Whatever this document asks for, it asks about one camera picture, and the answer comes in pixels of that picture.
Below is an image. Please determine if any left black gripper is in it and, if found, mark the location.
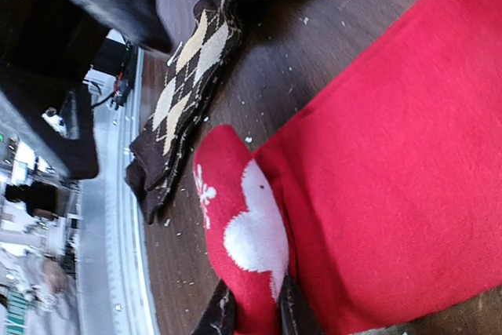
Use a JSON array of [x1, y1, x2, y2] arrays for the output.
[[1, 0, 173, 180]]

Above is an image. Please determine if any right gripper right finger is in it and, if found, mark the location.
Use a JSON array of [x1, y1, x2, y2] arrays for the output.
[[278, 275, 325, 335]]

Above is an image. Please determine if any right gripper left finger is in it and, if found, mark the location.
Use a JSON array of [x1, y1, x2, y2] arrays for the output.
[[192, 280, 236, 335]]

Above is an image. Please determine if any red snowflake sock pair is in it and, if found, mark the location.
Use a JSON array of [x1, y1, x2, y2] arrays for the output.
[[194, 0, 501, 334]]

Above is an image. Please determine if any brown beige argyle sock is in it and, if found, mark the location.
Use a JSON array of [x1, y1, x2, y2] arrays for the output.
[[126, 0, 254, 224]]

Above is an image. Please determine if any small white plastic piece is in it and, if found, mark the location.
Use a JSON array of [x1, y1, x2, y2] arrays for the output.
[[166, 42, 184, 67]]

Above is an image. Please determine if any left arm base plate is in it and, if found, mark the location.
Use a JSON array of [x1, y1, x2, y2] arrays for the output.
[[87, 35, 137, 110]]

